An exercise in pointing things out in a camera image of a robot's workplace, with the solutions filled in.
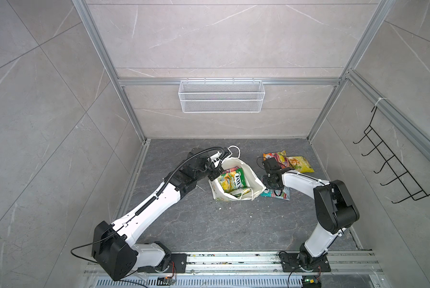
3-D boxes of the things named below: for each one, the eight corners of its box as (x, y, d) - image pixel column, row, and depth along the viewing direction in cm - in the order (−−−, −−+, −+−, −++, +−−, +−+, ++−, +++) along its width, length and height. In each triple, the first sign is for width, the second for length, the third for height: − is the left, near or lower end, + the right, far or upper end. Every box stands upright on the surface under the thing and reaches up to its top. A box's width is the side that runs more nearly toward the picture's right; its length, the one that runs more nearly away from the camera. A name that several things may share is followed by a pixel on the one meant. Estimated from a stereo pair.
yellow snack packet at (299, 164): (290, 174, 105) (293, 169, 101) (286, 161, 111) (288, 156, 107) (312, 174, 105) (316, 169, 101) (306, 161, 111) (310, 156, 107)
